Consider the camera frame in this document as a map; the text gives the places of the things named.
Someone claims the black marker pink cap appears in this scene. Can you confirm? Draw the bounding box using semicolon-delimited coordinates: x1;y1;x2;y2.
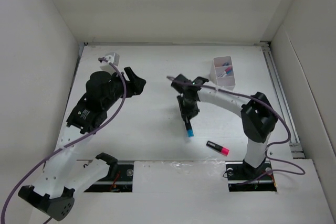
206;141;229;156

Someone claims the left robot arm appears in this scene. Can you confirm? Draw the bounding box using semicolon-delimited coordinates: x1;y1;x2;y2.
18;67;146;221

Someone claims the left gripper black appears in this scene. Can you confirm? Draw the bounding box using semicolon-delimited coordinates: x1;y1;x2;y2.
103;67;145;110

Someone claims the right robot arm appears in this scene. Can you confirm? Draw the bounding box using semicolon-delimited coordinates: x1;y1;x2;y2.
168;74;278;179

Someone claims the black marker blue cap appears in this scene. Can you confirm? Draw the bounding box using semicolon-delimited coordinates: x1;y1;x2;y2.
184;118;194;137

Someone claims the front aluminium rail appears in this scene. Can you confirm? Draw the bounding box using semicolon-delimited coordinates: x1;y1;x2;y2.
86;159;278;186

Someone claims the white divided container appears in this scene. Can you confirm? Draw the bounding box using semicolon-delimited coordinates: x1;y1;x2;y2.
209;56;236;90

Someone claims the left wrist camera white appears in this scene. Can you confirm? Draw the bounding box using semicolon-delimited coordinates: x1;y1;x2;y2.
100;52;120;71

